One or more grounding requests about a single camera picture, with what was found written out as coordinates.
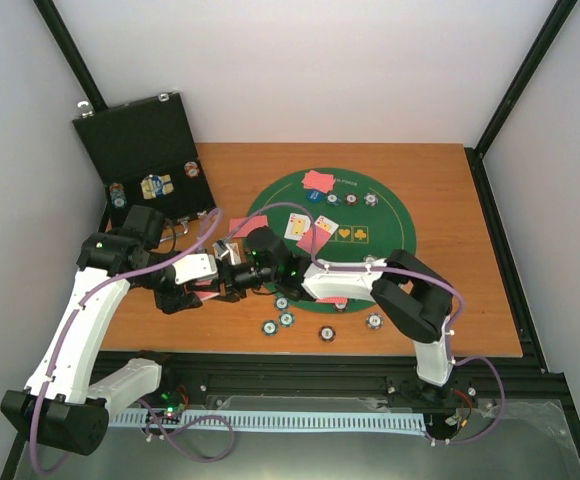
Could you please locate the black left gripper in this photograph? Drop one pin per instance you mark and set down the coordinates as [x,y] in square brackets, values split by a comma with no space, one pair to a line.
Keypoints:
[177,300]

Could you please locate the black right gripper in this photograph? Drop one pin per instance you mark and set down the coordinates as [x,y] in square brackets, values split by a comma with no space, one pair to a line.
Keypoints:
[228,279]

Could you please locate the pink-backed card deck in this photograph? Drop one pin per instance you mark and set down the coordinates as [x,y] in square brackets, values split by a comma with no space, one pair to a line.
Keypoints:
[205,290]

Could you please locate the dealt pink card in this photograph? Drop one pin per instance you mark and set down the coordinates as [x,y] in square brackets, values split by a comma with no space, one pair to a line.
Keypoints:
[241,227]

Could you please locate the green blue chip stack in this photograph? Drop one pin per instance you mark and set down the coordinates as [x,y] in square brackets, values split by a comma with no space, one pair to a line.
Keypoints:
[269,328]

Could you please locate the blue small blind button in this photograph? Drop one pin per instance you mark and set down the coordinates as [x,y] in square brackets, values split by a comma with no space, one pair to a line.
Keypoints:
[314,196]

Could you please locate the blue white chip stack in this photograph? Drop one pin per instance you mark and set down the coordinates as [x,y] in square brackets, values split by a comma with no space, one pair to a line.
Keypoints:
[374,321]

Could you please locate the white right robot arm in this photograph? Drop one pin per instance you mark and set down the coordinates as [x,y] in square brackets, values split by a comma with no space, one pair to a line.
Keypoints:
[418,302]

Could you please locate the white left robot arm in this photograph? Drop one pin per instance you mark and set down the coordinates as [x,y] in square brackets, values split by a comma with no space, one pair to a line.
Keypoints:
[59,405]

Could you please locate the boxed card deck in case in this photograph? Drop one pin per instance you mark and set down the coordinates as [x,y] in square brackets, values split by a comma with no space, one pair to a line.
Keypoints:
[154,186]

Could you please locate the chip stack in case left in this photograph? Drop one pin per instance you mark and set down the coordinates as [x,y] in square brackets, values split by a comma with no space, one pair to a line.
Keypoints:
[117,196]

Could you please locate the orange chip stack in case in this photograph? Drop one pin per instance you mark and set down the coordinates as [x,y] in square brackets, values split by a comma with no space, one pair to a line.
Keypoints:
[192,169]

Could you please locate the black poker chip case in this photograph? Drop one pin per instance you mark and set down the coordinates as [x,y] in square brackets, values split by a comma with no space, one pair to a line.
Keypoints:
[126,143]

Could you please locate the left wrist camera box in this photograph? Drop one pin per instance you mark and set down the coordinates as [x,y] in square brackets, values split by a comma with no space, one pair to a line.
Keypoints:
[194,267]

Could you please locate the white slotted cable duct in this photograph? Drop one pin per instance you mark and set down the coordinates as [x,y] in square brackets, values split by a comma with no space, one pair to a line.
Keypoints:
[280,422]

